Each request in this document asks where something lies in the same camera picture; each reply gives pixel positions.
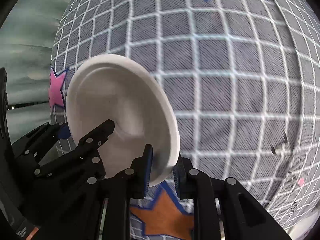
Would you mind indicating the large white paper plate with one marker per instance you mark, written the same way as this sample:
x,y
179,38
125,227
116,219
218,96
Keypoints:
x,y
117,88

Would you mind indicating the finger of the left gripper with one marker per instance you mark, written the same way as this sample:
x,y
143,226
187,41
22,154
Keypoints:
x,y
98,136
44,137

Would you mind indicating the grey checked star tablecloth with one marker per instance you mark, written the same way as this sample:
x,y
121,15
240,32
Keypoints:
x,y
242,77

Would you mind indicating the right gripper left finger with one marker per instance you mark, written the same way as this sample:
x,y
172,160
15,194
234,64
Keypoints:
x,y
138,175

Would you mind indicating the teal curtain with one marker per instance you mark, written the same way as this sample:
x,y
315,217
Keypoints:
x,y
27,38

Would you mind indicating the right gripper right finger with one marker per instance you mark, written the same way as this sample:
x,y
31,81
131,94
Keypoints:
x,y
184,181

